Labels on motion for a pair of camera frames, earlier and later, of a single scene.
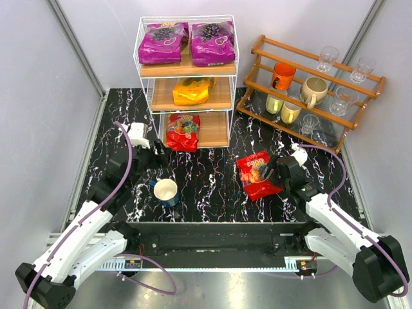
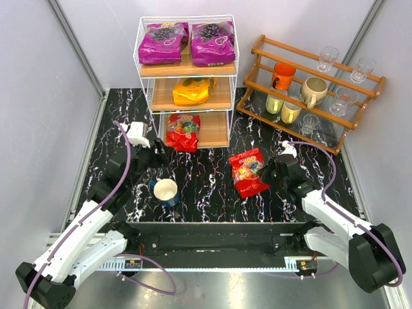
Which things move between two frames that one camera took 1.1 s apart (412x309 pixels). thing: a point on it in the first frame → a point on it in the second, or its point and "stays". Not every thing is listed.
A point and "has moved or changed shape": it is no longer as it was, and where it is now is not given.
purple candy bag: x=212 y=43 stays
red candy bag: x=251 y=167 has moved or changed shape
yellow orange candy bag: x=193 y=91 stays
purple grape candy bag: x=163 y=42 stays
